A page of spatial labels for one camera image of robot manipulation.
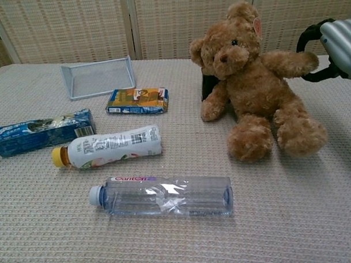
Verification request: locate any orange blue snack box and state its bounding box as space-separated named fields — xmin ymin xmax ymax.
xmin=105 ymin=86 xmax=170 ymax=117

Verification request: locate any bamboo folding screen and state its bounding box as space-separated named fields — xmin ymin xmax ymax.
xmin=0 ymin=0 xmax=351 ymax=72

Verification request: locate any white-labelled bottle with yellow cap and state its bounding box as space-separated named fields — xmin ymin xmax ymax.
xmin=50 ymin=124 xmax=164 ymax=172

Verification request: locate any grey wire mesh tray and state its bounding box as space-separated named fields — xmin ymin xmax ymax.
xmin=59 ymin=54 xmax=137 ymax=102

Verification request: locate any blue cookie box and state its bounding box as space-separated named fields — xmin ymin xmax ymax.
xmin=0 ymin=108 xmax=98 ymax=159

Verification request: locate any brown teddy bear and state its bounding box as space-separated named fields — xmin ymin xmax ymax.
xmin=187 ymin=0 xmax=330 ymax=166

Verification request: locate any beige woven tablecloth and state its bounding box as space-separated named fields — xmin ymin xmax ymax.
xmin=0 ymin=51 xmax=351 ymax=263

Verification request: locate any clear plastic water bottle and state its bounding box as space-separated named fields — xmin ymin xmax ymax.
xmin=88 ymin=172 xmax=235 ymax=223

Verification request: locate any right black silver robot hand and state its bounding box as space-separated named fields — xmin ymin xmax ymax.
xmin=295 ymin=17 xmax=351 ymax=84

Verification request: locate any black support behind bear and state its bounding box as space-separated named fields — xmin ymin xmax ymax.
xmin=199 ymin=66 xmax=222 ymax=103

